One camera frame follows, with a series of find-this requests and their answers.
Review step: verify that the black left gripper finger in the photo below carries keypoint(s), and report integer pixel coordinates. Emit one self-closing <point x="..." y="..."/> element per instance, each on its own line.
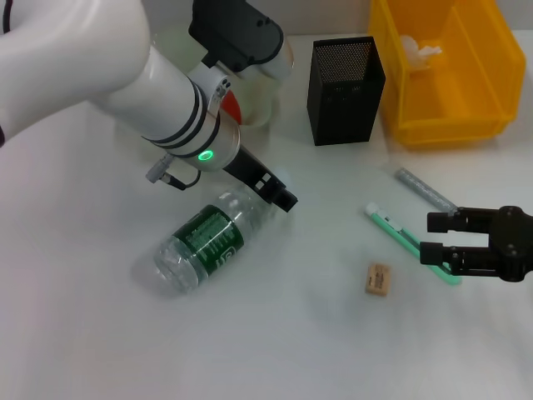
<point x="283" y="200"/>

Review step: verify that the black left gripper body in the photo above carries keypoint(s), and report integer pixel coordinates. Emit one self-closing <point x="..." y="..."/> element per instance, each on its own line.
<point x="250" y="171"/>

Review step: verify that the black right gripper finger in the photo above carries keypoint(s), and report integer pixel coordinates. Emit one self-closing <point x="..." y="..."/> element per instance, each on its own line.
<point x="441" y="221"/>
<point x="433" y="253"/>

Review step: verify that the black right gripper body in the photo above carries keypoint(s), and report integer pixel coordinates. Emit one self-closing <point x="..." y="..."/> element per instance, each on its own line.
<point x="514" y="246"/>

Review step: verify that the grey glitter pen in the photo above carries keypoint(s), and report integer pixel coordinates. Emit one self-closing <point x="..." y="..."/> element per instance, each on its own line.
<point x="420" y="185"/>

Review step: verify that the mint green utility knife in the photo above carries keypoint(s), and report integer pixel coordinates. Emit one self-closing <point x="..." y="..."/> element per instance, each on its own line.
<point x="391" y="227"/>

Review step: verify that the beige eraser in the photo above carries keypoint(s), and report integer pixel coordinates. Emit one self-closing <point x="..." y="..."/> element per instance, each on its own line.
<point x="378" y="280"/>

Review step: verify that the red-orange wrinkled orange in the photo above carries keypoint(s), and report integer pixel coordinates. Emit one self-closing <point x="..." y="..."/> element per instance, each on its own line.
<point x="233" y="108"/>

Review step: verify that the clear water bottle green label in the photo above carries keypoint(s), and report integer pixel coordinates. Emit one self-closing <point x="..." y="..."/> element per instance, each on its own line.
<point x="200" y="246"/>

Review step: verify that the white paper ball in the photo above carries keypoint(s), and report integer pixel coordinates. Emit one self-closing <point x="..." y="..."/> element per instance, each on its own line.
<point x="420" y="54"/>

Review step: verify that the pale green glass fruit plate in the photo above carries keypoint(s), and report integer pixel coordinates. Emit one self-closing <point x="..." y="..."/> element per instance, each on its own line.
<point x="258" y="104"/>

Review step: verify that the black mesh pen holder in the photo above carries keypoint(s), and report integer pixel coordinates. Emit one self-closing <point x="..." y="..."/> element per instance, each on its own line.
<point x="345" y="104"/>

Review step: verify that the yellow plastic bin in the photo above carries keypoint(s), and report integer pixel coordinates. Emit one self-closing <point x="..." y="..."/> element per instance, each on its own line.
<point x="458" y="104"/>

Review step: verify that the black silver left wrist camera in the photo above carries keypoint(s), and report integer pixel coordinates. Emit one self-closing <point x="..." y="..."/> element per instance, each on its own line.
<point x="237" y="33"/>

